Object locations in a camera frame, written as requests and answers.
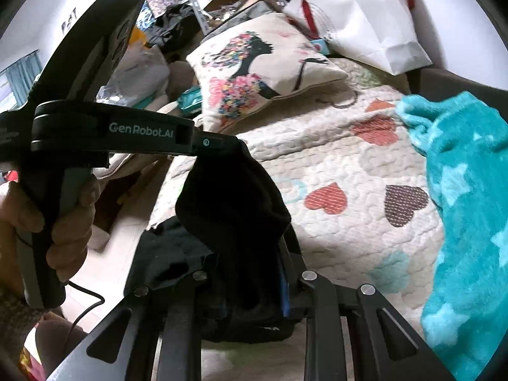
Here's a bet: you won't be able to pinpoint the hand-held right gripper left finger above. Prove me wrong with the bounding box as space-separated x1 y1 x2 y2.
47 270 209 381

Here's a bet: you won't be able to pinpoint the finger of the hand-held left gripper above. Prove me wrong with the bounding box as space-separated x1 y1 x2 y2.
192 133 250 160

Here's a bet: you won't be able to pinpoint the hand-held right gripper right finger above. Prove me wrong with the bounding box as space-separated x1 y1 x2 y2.
277 228 457 381

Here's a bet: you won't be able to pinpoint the black pants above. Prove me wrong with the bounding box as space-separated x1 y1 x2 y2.
124 142 297 344

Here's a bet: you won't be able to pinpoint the person's left hand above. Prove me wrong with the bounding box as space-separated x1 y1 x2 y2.
0 175 101 300

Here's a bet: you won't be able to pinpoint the teal packet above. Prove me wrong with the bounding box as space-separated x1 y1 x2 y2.
177 86 204 115

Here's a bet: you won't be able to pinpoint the clear plastic bag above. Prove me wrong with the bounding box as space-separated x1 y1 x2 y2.
96 43 172 106

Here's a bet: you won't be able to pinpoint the floral print pillow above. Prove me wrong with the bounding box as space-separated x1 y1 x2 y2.
186 12 350 133

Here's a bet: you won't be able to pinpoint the black cloth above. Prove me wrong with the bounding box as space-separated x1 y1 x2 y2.
153 3 201 50

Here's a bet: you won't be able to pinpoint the quilted heart pattern bedspread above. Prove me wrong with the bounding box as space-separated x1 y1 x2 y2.
146 57 451 328

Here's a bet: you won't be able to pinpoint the white paper bag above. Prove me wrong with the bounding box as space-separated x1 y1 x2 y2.
283 0 433 76

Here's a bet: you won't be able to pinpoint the teal fleece blanket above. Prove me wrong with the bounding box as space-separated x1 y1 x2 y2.
395 91 508 381

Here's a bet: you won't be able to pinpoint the dark sofa back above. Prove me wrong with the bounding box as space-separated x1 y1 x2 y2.
408 65 508 102

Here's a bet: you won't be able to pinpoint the black cable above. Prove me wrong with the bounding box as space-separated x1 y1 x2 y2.
65 281 106 332

